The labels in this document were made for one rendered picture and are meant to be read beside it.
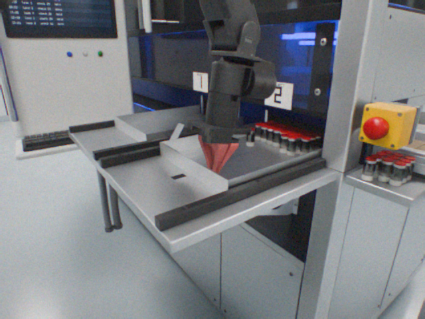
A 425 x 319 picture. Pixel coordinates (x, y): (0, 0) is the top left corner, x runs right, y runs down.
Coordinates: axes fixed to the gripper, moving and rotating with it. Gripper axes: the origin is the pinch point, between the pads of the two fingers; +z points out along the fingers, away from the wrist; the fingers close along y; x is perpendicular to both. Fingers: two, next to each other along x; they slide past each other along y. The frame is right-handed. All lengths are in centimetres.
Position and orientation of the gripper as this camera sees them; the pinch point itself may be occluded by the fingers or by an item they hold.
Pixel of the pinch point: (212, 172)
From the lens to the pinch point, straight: 53.6
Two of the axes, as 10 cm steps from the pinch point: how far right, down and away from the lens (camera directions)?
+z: -1.4, 9.6, 2.6
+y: 8.0, -0.5, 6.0
